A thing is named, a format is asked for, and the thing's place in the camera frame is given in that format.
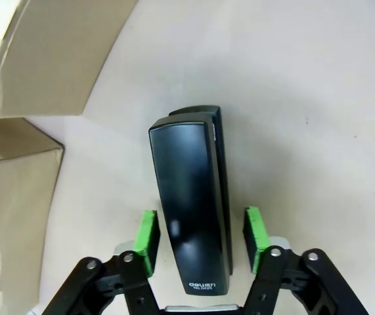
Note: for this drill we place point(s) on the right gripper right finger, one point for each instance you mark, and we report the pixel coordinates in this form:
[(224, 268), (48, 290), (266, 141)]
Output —
[(256, 236)]

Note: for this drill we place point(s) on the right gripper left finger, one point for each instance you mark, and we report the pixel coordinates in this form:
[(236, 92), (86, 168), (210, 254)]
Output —
[(146, 236)]

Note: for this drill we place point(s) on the black stapler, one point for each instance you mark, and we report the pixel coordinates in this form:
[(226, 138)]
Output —
[(187, 197)]

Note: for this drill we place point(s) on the large open cardboard box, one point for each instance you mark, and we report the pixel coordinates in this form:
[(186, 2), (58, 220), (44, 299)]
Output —
[(10, 203)]

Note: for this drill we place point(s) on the cardboard box with flap lid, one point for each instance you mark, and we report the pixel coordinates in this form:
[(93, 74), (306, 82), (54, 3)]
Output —
[(49, 65)]

